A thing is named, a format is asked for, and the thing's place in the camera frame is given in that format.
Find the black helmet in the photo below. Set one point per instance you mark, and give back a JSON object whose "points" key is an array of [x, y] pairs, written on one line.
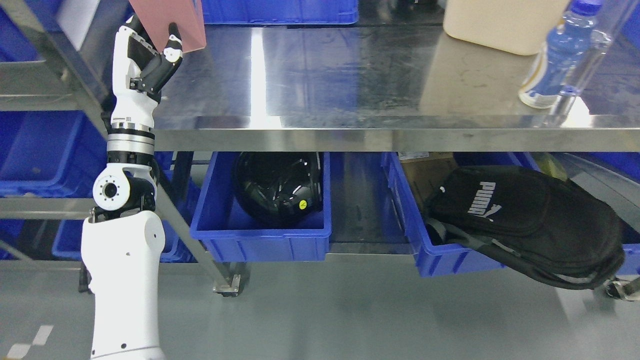
{"points": [[278, 189]]}

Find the blue crate on table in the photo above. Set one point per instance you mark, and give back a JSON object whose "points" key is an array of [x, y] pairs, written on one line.
{"points": [[280, 12]]}

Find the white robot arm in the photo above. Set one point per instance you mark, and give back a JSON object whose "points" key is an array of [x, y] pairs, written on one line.
{"points": [[122, 240]]}

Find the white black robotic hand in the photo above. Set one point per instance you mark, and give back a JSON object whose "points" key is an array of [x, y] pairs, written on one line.
{"points": [[139, 72]]}

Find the black Puma backpack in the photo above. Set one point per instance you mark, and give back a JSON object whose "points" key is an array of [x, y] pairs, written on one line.
{"points": [[550, 230]]}

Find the beige plastic container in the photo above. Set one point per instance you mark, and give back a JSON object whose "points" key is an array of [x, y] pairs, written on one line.
{"points": [[518, 27]]}

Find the blue shelf bin left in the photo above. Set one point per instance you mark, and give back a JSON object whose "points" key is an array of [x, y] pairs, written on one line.
{"points": [[49, 154]]}

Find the pink plastic storage box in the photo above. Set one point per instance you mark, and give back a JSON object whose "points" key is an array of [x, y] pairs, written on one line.
{"points": [[157, 15]]}

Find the stainless steel table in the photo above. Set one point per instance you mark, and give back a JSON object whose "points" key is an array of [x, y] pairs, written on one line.
{"points": [[382, 88]]}

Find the cardboard box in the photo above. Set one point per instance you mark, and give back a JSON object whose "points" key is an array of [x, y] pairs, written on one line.
{"points": [[425, 172]]}

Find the blue bin with backpack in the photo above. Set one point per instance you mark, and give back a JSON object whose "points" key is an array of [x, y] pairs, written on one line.
{"points": [[432, 256]]}

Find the steel shelf rack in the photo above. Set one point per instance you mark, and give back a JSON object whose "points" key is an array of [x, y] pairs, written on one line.
{"points": [[40, 71]]}

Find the blue drink bottle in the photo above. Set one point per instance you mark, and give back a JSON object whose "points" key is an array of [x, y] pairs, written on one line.
{"points": [[564, 48]]}

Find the blue bin with helmet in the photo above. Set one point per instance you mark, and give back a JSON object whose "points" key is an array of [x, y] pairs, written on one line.
{"points": [[229, 234]]}

